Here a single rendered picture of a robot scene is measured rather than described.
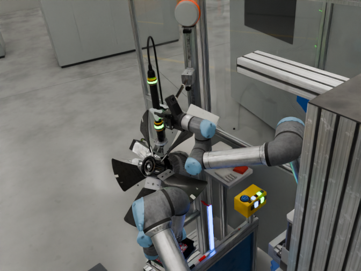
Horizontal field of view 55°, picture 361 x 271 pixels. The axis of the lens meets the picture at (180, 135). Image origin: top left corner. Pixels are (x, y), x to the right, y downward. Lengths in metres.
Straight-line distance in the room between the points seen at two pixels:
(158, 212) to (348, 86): 0.79
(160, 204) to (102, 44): 6.13
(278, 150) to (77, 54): 6.21
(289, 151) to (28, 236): 2.80
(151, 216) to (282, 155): 0.54
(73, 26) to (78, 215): 4.35
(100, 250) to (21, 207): 1.11
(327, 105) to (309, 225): 0.36
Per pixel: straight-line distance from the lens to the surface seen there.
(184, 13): 2.23
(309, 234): 1.06
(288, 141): 1.38
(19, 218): 3.89
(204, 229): 2.69
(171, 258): 1.33
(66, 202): 3.82
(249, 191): 1.99
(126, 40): 7.40
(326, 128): 0.84
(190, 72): 2.27
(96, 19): 7.17
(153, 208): 1.34
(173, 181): 1.89
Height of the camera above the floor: 2.42
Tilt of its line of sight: 33 degrees down
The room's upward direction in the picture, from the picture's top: 6 degrees counter-clockwise
